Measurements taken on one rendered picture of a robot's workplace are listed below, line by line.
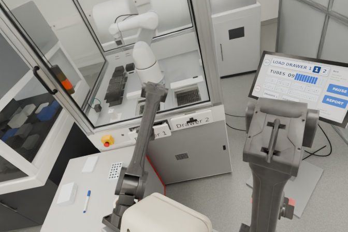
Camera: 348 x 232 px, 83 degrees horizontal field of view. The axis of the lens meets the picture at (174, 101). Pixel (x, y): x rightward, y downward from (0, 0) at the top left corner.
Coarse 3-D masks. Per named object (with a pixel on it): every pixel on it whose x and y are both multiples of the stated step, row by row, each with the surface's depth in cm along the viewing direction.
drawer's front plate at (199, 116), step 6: (192, 114) 137; (198, 114) 137; (204, 114) 137; (210, 114) 137; (174, 120) 139; (180, 120) 139; (186, 120) 140; (198, 120) 140; (204, 120) 140; (210, 120) 141; (174, 126) 143; (186, 126) 144
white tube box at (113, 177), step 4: (112, 164) 139; (116, 164) 140; (120, 164) 139; (124, 164) 141; (112, 168) 137; (116, 168) 136; (120, 168) 135; (112, 172) 134; (116, 172) 133; (108, 176) 133; (112, 176) 132; (116, 176) 131; (108, 180) 131; (112, 180) 131; (116, 180) 131
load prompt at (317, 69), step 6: (276, 60) 120; (282, 60) 118; (288, 60) 115; (276, 66) 120; (282, 66) 118; (288, 66) 115; (294, 66) 113; (300, 66) 111; (306, 66) 109; (312, 66) 107; (318, 66) 105; (324, 66) 104; (312, 72) 107; (318, 72) 105; (324, 72) 104
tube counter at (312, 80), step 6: (288, 72) 115; (294, 72) 113; (288, 78) 115; (294, 78) 113; (300, 78) 111; (306, 78) 109; (312, 78) 107; (318, 78) 105; (324, 78) 104; (318, 84) 105
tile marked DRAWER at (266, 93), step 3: (264, 90) 124; (267, 90) 123; (264, 93) 124; (267, 93) 123; (270, 93) 122; (273, 93) 121; (276, 93) 120; (279, 93) 118; (264, 96) 124; (267, 96) 123; (270, 96) 122; (273, 96) 120; (276, 96) 119
